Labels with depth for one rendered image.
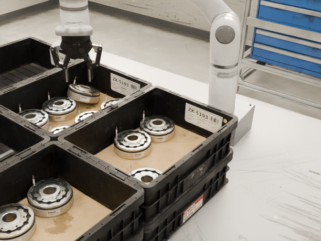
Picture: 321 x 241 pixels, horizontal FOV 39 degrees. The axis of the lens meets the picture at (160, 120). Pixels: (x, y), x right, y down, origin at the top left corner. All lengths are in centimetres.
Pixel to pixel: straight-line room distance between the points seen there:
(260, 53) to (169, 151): 200
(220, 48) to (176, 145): 34
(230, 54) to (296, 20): 163
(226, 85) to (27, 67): 75
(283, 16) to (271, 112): 136
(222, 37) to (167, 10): 312
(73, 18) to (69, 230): 51
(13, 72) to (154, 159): 73
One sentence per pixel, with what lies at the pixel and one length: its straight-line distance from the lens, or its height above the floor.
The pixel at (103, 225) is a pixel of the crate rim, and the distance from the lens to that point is 89.
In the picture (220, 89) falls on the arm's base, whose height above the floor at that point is 89.
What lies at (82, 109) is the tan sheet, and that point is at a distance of 145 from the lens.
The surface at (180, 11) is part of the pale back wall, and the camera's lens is 441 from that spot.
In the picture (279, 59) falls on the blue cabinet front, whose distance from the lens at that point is 313.
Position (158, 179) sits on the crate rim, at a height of 93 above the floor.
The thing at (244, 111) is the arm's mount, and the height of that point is 79.
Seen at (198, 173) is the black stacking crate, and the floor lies 85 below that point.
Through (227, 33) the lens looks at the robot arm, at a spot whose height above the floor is 108.
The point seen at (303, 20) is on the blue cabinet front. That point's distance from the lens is 300.
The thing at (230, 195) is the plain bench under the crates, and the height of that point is 70.
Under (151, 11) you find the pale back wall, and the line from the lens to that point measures 461.
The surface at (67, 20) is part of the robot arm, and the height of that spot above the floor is 117.
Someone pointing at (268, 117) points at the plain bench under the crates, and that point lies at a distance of 173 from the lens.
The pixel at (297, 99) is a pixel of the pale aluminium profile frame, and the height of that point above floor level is 14.
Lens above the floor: 155
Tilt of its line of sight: 31 degrees down
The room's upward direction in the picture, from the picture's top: 2 degrees clockwise
